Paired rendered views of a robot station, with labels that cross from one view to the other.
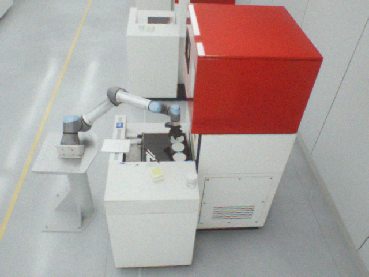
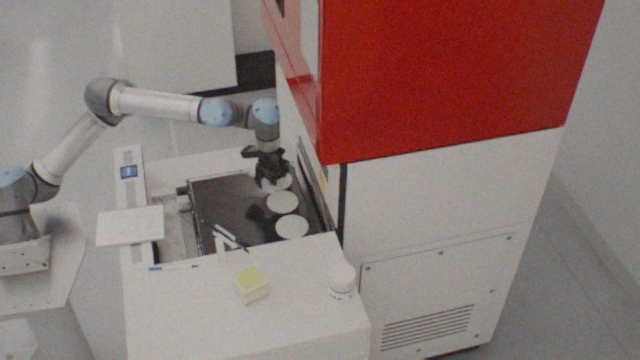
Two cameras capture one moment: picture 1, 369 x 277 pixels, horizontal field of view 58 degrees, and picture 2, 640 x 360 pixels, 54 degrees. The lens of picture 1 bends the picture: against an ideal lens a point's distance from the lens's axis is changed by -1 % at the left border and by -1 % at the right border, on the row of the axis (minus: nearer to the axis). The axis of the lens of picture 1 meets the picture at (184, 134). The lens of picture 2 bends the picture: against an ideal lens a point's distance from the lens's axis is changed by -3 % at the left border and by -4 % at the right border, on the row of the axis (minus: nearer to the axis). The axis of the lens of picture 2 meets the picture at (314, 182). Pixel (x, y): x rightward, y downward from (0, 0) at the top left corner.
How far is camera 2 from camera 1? 0.59 m
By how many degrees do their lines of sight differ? 7
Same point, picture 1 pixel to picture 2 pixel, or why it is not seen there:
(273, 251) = not seen: outside the picture
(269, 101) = (506, 56)
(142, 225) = not seen: outside the picture
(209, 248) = not seen: outside the picture
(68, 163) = (19, 289)
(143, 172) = (214, 282)
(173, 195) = (305, 331)
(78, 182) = (52, 325)
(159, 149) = (239, 216)
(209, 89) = (360, 44)
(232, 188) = (425, 276)
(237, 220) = (437, 340)
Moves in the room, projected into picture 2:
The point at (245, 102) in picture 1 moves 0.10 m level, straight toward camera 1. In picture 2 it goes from (451, 65) to (455, 88)
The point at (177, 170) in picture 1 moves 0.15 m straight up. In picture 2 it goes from (297, 263) to (296, 226)
